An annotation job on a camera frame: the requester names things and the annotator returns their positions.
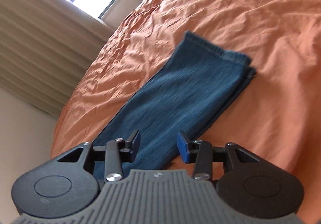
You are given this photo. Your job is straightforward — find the wide beige curtain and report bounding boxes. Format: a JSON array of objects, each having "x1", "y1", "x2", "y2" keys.
[{"x1": 0, "y1": 0, "x2": 115, "y2": 118}]

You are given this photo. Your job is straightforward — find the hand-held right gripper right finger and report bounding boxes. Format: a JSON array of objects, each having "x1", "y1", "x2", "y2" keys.
[{"x1": 177, "y1": 131, "x2": 253, "y2": 181}]

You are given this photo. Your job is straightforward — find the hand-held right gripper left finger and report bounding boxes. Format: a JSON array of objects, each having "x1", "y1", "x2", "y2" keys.
[{"x1": 57, "y1": 130, "x2": 141, "y2": 182}]

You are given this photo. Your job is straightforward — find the orange bed sheet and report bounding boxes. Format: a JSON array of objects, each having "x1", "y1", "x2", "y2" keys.
[{"x1": 50, "y1": 0, "x2": 321, "y2": 182}]

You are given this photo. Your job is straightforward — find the blue denim pants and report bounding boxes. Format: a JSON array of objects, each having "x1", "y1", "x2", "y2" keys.
[{"x1": 91, "y1": 30, "x2": 257, "y2": 181}]

